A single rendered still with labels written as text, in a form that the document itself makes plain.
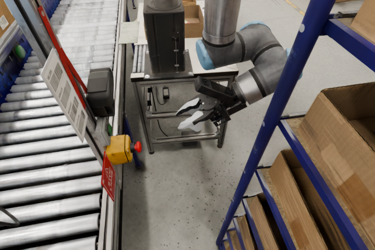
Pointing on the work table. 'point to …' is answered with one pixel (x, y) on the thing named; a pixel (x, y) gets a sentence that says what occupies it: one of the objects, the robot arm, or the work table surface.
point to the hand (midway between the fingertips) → (178, 118)
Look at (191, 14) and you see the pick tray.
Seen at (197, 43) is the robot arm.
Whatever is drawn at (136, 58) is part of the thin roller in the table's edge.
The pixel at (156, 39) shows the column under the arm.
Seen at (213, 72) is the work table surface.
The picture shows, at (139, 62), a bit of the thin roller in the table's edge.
